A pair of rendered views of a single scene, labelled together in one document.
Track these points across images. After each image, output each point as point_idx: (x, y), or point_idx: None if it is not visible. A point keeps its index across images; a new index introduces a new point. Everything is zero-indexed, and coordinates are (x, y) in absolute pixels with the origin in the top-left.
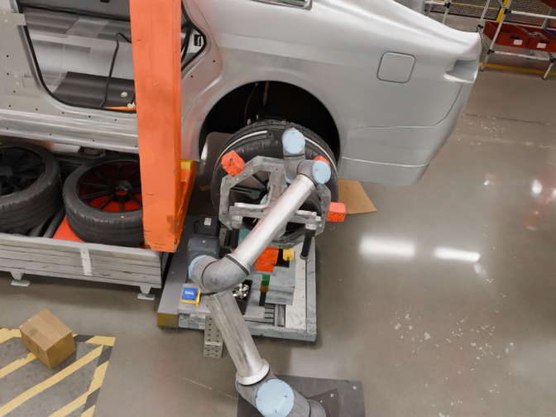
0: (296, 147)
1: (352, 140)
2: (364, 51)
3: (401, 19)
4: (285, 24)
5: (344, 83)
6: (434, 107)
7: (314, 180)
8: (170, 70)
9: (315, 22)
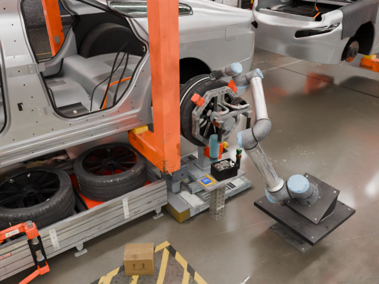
0: (240, 69)
1: (220, 78)
2: (218, 29)
3: (227, 9)
4: (184, 25)
5: (213, 48)
6: (248, 48)
7: (260, 77)
8: (177, 50)
9: (197, 20)
